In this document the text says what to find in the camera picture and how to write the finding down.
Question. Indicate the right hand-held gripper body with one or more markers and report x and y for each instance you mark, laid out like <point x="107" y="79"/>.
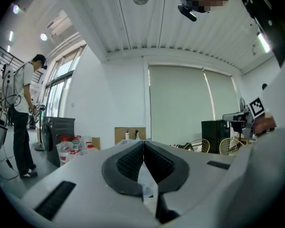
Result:
<point x="248" y="125"/>

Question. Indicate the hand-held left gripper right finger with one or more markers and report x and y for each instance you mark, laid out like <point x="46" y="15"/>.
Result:
<point x="173" y="174"/>

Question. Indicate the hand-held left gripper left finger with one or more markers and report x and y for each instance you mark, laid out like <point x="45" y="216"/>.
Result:
<point x="114" y="172"/>

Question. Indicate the clear spray bottle black head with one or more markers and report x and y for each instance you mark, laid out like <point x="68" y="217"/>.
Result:
<point x="137" y="136"/>

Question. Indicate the white bottle with dark cap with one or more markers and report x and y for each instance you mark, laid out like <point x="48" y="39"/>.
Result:
<point x="127" y="135"/>

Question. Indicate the person's right hand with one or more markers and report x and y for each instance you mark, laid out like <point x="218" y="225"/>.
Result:
<point x="263" y="126"/>

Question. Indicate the grey standing fan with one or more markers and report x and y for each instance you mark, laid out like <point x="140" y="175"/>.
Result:
<point x="242" y="103"/>

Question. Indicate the black box cabinet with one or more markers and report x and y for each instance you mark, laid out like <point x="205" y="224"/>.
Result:
<point x="215" y="135"/>

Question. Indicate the brown cardboard box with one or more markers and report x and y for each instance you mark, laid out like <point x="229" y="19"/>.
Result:
<point x="120" y="134"/>

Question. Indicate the small clear red-capped water jug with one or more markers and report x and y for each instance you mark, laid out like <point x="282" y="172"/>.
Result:
<point x="76" y="145"/>

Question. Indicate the large clear red-capped water jug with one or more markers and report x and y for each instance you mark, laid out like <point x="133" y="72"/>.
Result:
<point x="64" y="149"/>

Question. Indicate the person's white shirt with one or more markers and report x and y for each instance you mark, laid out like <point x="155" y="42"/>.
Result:
<point x="270" y="174"/>

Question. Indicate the black metal cabinet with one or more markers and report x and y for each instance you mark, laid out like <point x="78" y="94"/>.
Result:
<point x="59" y="136"/>

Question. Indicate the white roller blind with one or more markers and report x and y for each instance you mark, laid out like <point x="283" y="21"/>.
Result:
<point x="180" y="106"/>

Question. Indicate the long ceiling lamp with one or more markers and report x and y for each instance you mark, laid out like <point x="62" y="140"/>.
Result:
<point x="264" y="42"/>

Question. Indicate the large glass window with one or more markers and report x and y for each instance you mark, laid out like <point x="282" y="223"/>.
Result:
<point x="59" y="89"/>

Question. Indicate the black metal railing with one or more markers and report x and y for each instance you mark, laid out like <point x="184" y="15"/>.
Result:
<point x="4" y="53"/>

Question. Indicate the black head camera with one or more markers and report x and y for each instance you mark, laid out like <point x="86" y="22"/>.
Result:
<point x="187" y="12"/>

